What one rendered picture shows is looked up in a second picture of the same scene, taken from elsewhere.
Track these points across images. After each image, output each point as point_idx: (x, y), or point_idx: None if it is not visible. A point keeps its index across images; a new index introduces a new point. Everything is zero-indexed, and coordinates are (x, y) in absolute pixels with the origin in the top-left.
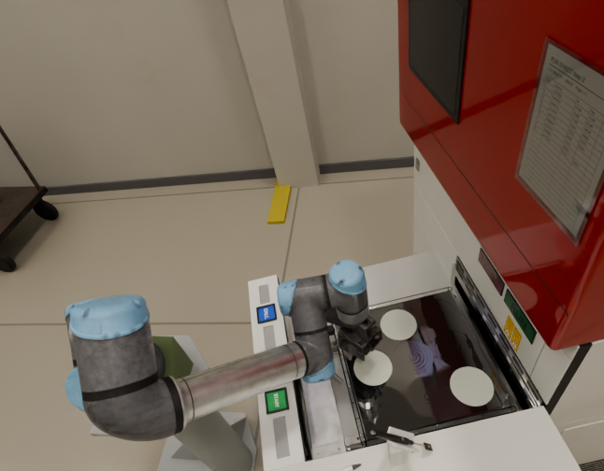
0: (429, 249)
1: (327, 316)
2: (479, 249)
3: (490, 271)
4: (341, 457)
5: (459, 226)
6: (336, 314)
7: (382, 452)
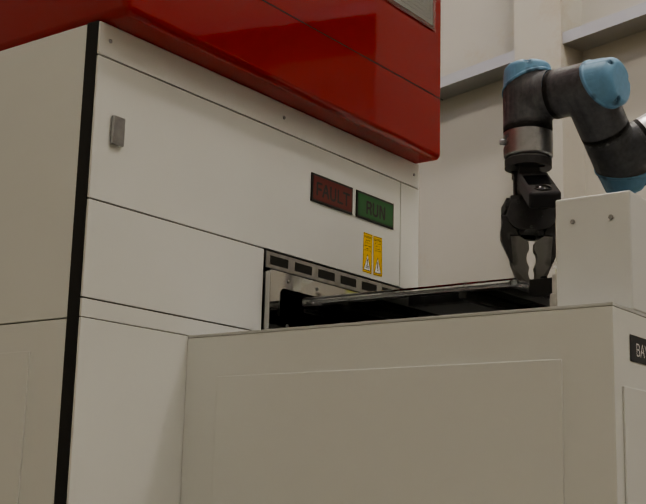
0: (169, 353)
1: (553, 182)
2: (308, 179)
3: (333, 193)
4: None
5: (265, 178)
6: (542, 178)
7: None
